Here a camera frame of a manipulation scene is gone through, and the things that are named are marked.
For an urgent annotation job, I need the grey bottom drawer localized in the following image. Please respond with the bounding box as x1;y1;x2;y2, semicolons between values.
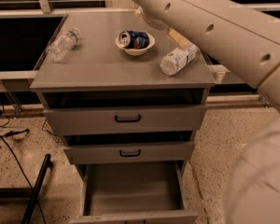
70;161;198;224

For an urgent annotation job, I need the metal window railing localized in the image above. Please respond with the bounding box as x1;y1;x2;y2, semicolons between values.
0;0;280;89

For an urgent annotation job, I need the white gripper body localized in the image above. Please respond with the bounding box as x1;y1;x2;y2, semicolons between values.
138;7;169;31

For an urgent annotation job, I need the grey drawer cabinet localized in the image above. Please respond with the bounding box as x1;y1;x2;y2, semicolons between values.
30;10;217;224

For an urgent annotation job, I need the black middle drawer handle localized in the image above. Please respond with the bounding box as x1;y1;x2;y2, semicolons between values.
119;149;141;158

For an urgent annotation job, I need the black floor cable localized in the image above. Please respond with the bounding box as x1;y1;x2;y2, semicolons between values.
0;109;47;224

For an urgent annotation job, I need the clear plastic bottle green label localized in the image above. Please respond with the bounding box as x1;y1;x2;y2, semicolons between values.
46;28;79;62

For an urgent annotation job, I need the grey top drawer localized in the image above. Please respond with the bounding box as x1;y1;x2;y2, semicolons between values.
45;88;206;135

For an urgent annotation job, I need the black top drawer handle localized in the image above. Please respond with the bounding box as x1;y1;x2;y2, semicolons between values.
114;115;141;123

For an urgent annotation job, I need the black metal stand leg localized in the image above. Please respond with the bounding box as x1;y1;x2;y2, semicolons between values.
21;154;52;224

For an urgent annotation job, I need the grey drawer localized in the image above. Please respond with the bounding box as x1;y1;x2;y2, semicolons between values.
64;131;194;164
70;161;198;224
45;88;206;135

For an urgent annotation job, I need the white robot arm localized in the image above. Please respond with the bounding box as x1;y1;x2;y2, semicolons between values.
133;0;280;224

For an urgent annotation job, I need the black drawer handle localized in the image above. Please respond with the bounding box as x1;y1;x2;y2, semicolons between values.
119;149;141;158
114;115;141;123

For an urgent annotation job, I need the white ceramic bowl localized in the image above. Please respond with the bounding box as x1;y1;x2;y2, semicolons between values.
116;30;155;56

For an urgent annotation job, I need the blue soda can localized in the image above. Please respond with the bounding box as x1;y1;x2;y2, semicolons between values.
119;30;149;49

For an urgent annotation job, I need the grey middle drawer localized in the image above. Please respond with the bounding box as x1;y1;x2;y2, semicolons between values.
64;131;194;164

